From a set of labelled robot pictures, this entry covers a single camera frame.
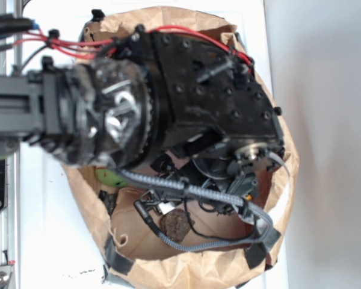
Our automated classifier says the brown paper bag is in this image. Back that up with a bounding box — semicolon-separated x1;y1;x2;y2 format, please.
62;6;300;288

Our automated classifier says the dark brown rock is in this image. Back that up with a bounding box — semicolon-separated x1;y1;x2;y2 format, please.
160;209;191;243

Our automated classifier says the red wire bundle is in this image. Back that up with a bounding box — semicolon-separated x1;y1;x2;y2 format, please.
13;25;255;75

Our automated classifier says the aluminium frame rail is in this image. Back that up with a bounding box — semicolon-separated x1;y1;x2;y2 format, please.
0;1;22;288

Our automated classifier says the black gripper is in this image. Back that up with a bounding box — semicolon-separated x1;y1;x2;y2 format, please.
114;30;285;217

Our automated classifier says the grey braided cable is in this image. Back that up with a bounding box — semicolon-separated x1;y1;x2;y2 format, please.
117;168;274;252

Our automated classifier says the white ribbon cable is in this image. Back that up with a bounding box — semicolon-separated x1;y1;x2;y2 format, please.
269;150;291;181

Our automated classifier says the green round toy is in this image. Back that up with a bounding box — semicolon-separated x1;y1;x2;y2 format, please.
94;167;128;188

